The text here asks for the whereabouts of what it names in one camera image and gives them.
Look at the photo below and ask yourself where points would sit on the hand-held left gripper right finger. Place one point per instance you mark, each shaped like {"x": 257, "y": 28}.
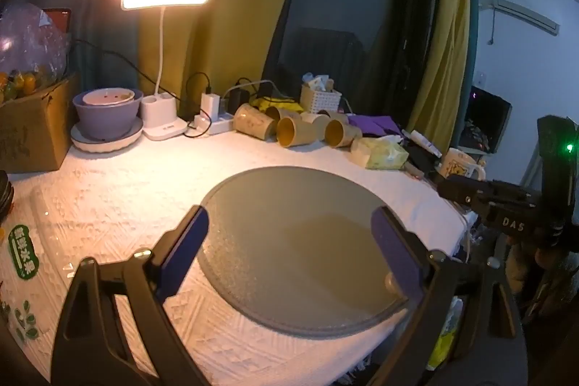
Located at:
{"x": 398, "y": 252}

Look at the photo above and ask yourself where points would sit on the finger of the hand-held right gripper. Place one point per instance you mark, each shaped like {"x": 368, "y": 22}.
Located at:
{"x": 466, "y": 191}

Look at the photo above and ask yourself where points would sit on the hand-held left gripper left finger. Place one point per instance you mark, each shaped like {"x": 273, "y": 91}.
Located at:
{"x": 181, "y": 252}

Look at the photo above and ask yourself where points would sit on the yellow bamboo cup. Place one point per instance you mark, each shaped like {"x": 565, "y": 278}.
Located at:
{"x": 335, "y": 115}
{"x": 282, "y": 112}
{"x": 322, "y": 126}
{"x": 343, "y": 134}
{"x": 296, "y": 132}

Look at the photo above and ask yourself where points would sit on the large beige speckled cup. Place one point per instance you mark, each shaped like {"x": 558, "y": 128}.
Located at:
{"x": 253, "y": 122}

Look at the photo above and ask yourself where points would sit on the white mug yellow print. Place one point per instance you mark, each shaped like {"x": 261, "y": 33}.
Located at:
{"x": 457, "y": 166}

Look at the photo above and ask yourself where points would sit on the white tube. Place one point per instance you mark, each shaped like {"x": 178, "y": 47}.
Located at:
{"x": 425, "y": 143}

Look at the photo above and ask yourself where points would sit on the dark monitor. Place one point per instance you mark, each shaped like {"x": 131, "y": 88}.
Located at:
{"x": 486, "y": 119}

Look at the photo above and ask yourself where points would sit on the white textured tablecloth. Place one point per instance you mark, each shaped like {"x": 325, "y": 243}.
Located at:
{"x": 135, "y": 187}

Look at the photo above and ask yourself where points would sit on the yellow white plastic bag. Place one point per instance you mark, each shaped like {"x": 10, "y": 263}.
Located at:
{"x": 445, "y": 331}

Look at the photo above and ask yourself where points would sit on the green tissue pack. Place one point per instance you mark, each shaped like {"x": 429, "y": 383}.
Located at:
{"x": 380, "y": 153}

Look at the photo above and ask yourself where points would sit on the round grey glass mat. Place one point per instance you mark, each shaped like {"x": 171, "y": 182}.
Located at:
{"x": 298, "y": 246}

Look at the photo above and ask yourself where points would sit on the purple cloth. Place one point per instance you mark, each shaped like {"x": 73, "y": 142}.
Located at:
{"x": 375, "y": 124}

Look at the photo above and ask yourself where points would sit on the white ribbed plate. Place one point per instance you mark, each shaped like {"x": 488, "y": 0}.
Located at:
{"x": 108, "y": 144}

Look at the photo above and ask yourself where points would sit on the white power strip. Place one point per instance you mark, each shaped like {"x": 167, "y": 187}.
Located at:
{"x": 221, "y": 124}

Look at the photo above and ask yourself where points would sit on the white charger plug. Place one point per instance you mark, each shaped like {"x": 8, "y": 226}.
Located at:
{"x": 211, "y": 104}

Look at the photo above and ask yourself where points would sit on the purple bowl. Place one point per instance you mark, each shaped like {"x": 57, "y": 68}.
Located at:
{"x": 106, "y": 119}

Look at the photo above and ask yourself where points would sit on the clear bag green label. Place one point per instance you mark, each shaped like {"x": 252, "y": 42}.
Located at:
{"x": 25, "y": 252}

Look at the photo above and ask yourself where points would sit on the black charger plug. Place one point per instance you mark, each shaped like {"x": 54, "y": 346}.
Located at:
{"x": 238, "y": 101}

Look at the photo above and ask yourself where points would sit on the narrow yellow curtain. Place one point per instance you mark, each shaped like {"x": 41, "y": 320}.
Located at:
{"x": 448, "y": 28}

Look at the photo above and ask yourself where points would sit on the white woven basket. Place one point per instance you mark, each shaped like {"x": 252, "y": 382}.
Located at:
{"x": 321, "y": 99}

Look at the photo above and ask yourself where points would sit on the small pink bowl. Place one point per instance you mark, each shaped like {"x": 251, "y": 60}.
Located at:
{"x": 108, "y": 96}

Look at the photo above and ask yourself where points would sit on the white air conditioner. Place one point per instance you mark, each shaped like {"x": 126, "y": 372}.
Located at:
{"x": 524, "y": 13}

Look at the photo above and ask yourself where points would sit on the yellow cloth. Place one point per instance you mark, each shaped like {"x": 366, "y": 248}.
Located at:
{"x": 271, "y": 102}

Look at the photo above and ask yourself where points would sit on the stack of dark plates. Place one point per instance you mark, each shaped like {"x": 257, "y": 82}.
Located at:
{"x": 4, "y": 196}

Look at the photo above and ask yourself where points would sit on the cardboard box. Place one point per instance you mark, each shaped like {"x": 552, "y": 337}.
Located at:
{"x": 36, "y": 132}

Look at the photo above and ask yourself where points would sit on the wide yellow curtain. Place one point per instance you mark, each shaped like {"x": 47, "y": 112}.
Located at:
{"x": 226, "y": 28}

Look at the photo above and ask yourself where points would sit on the pile of small oranges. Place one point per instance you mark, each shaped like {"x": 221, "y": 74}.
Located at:
{"x": 25, "y": 84}

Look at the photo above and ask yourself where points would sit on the clear plastic bag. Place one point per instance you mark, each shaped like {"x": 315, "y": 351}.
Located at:
{"x": 27, "y": 38}

